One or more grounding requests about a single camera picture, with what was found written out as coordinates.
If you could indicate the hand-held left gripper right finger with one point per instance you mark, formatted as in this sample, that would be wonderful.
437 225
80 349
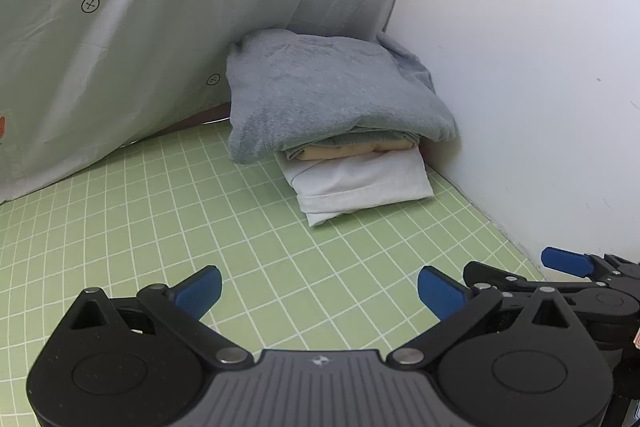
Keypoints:
440 296

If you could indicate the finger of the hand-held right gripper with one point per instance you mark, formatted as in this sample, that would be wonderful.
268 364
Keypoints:
492 274
565 261

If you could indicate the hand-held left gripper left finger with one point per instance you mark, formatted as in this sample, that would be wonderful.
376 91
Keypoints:
200 293

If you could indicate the grey zip hoodie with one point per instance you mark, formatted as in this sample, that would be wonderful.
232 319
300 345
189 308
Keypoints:
325 92

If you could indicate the green grid mat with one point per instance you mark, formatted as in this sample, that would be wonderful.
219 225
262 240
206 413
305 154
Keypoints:
300 257

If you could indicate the white carrot-print sheet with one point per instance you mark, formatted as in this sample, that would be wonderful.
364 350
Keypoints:
150 32

